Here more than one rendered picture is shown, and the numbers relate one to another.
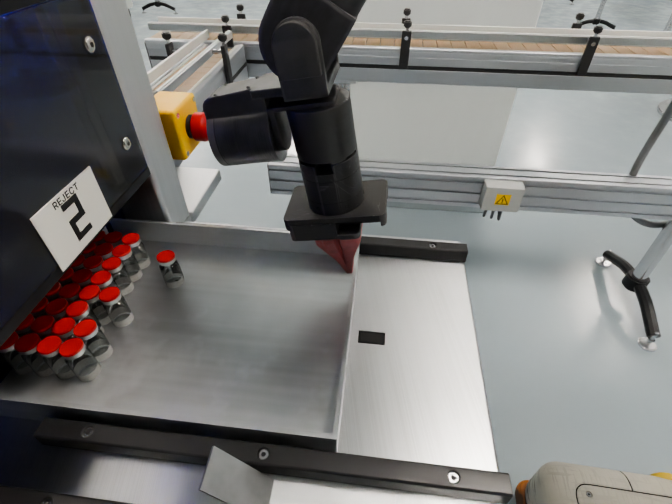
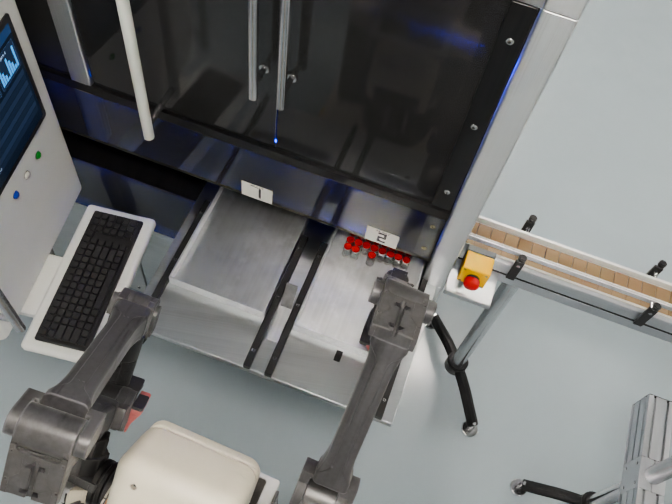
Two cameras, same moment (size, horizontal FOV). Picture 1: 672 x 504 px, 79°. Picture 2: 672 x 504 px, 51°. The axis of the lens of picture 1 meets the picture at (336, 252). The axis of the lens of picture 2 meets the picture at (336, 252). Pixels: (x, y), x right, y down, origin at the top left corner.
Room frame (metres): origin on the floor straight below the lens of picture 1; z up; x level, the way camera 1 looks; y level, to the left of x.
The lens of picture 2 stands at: (0.25, -0.72, 2.53)
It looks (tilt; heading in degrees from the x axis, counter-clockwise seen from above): 60 degrees down; 93
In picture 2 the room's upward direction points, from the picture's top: 12 degrees clockwise
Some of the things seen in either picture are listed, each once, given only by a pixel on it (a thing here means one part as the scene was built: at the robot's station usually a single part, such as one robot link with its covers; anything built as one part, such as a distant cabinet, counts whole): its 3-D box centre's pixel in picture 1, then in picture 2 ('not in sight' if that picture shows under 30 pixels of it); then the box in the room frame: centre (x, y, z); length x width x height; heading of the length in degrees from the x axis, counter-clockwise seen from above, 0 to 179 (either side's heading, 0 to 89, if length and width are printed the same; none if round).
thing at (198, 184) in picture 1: (168, 190); (472, 278); (0.58, 0.28, 0.87); 0.14 x 0.13 x 0.02; 83
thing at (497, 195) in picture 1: (501, 195); not in sight; (1.11, -0.54, 0.50); 0.12 x 0.05 x 0.09; 83
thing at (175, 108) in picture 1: (167, 125); (476, 267); (0.56, 0.24, 0.99); 0.08 x 0.07 x 0.07; 83
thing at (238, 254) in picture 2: not in sight; (243, 244); (-0.04, 0.19, 0.90); 0.34 x 0.26 x 0.04; 83
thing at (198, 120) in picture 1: (198, 126); (471, 281); (0.55, 0.20, 0.99); 0.04 x 0.04 x 0.04; 83
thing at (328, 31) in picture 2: not in sight; (383, 90); (0.22, 0.26, 1.50); 0.43 x 0.01 x 0.59; 173
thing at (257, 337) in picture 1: (198, 311); (363, 288); (0.29, 0.15, 0.90); 0.34 x 0.26 x 0.04; 83
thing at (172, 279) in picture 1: (170, 270); not in sight; (0.35, 0.20, 0.90); 0.02 x 0.02 x 0.04
